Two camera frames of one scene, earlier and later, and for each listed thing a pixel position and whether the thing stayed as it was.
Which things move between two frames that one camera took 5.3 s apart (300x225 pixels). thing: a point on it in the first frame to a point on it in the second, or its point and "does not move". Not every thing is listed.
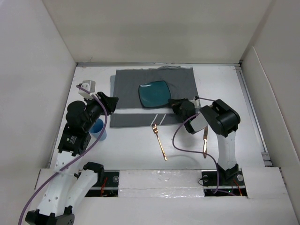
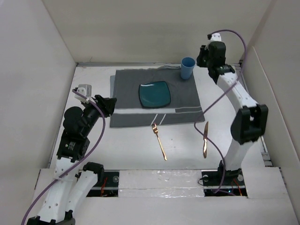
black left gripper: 109,102 does not move
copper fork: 155,130 does not move
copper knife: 205,141 does not move
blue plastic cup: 97,129 to 187,63
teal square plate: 154,93 does not move
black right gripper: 175,103 to 202,50
